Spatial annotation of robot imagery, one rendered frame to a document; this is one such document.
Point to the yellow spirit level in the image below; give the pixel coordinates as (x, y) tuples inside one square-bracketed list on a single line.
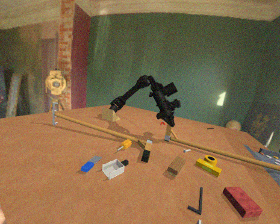
[(208, 167)]

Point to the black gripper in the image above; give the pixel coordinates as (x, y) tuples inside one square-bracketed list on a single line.
[(165, 113)]

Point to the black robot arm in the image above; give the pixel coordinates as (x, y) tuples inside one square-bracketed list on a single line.
[(159, 93)]

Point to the yellow ring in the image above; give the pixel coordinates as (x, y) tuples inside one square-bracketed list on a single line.
[(210, 159)]

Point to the red rectangular block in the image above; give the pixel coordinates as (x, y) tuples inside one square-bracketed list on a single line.
[(243, 204)]

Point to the white open tray with black handle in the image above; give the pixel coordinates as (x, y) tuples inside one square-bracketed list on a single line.
[(114, 168)]

